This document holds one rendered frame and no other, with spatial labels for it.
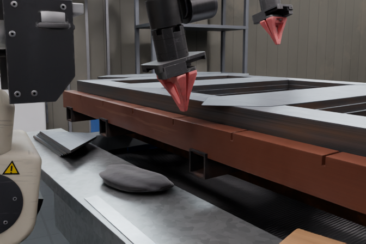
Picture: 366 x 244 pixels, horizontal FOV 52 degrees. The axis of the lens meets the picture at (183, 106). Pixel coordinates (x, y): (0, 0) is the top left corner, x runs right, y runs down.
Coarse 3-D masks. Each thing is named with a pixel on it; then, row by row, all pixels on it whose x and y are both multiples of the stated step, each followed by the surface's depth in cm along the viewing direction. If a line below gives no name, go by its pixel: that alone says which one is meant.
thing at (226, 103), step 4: (208, 100) 79; (212, 100) 79; (216, 100) 78; (220, 100) 78; (224, 100) 78; (228, 100) 78; (220, 104) 73; (224, 104) 73; (228, 104) 73; (232, 104) 73; (236, 104) 73; (240, 104) 73; (244, 104) 73; (248, 104) 73; (252, 104) 73; (256, 104) 73
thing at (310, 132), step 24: (120, 96) 109; (144, 96) 98; (168, 96) 88; (360, 96) 88; (216, 120) 75; (240, 120) 69; (264, 120) 64; (288, 120) 60; (312, 120) 57; (312, 144) 57; (336, 144) 54; (360, 144) 51
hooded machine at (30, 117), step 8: (0, 80) 305; (0, 88) 306; (16, 104) 313; (24, 104) 316; (32, 104) 319; (40, 104) 322; (16, 112) 314; (24, 112) 317; (32, 112) 320; (40, 112) 323; (16, 120) 315; (24, 120) 318; (32, 120) 321; (40, 120) 324; (16, 128) 316; (24, 128) 318; (32, 128) 322; (40, 128) 325
